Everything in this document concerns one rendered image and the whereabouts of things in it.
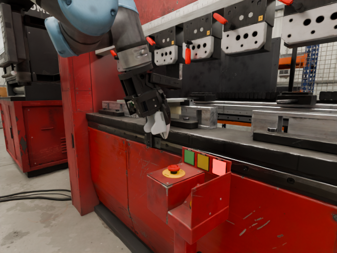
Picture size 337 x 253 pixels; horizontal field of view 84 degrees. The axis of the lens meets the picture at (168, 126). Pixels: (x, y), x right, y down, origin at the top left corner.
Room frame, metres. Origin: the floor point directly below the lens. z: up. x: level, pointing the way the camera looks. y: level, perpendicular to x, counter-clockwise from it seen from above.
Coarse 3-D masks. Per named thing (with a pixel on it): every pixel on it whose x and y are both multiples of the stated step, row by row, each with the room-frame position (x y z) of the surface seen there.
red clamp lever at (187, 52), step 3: (186, 42) 0.83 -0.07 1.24; (189, 42) 0.83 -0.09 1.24; (192, 42) 0.85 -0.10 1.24; (189, 45) 0.84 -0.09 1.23; (189, 48) 0.84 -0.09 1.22; (186, 51) 0.83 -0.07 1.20; (189, 51) 0.83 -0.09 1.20; (186, 54) 0.83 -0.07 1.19; (189, 54) 0.83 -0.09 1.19; (186, 57) 0.83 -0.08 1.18; (189, 57) 0.83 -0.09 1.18; (186, 60) 0.83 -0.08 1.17; (189, 60) 0.83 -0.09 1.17; (186, 63) 0.83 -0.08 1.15; (189, 63) 0.83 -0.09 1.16
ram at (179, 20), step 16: (144, 0) 1.10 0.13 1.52; (160, 0) 1.01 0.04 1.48; (176, 0) 0.93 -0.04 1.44; (192, 0) 0.86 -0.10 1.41; (224, 0) 0.75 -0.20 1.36; (240, 0) 0.71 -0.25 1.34; (144, 16) 1.10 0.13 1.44; (160, 16) 1.01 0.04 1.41; (192, 16) 0.86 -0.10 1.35; (144, 32) 1.11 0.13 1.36; (112, 48) 1.38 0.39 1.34
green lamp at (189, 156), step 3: (186, 150) 0.63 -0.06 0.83; (186, 153) 0.63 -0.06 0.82; (189, 153) 0.62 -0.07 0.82; (192, 153) 0.61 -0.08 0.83; (186, 156) 0.63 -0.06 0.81; (189, 156) 0.62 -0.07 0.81; (192, 156) 0.61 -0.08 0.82; (186, 159) 0.63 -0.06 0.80; (189, 159) 0.62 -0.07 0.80; (192, 159) 0.61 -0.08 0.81; (189, 162) 0.62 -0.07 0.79; (192, 162) 0.61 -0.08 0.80
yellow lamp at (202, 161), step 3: (198, 156) 0.59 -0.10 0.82; (201, 156) 0.58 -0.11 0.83; (204, 156) 0.57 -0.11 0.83; (198, 159) 0.59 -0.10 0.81; (201, 159) 0.58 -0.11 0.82; (204, 159) 0.57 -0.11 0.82; (207, 159) 0.56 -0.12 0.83; (198, 162) 0.59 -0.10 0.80; (201, 162) 0.58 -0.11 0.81; (204, 162) 0.57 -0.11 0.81; (207, 162) 0.56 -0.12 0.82; (198, 165) 0.59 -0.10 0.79; (201, 165) 0.58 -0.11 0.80; (204, 165) 0.57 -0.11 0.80; (207, 165) 0.56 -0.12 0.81; (204, 168) 0.57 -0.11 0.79; (207, 168) 0.56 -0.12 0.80
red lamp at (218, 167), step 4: (216, 160) 0.54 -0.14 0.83; (216, 164) 0.53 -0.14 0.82; (220, 164) 0.52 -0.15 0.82; (224, 164) 0.51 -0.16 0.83; (216, 168) 0.53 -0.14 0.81; (220, 168) 0.52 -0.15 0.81; (224, 168) 0.51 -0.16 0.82; (216, 172) 0.53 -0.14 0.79; (220, 172) 0.52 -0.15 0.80; (224, 172) 0.51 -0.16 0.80
